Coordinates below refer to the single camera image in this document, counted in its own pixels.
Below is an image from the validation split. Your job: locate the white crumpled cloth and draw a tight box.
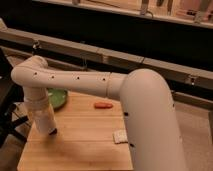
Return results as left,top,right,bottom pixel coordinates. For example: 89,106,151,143
113,130,128,144

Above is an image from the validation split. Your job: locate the black eraser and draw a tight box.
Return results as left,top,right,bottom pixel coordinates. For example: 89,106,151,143
49,128,57,135

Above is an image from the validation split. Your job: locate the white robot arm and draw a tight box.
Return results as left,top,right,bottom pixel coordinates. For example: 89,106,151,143
11,55,188,171

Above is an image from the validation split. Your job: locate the grey metal rail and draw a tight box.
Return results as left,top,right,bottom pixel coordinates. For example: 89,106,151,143
0,28,213,90

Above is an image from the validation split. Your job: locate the black chair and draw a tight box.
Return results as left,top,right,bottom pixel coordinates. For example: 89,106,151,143
0,48,28,148

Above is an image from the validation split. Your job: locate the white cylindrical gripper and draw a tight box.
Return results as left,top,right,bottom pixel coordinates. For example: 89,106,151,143
25,99,58,135

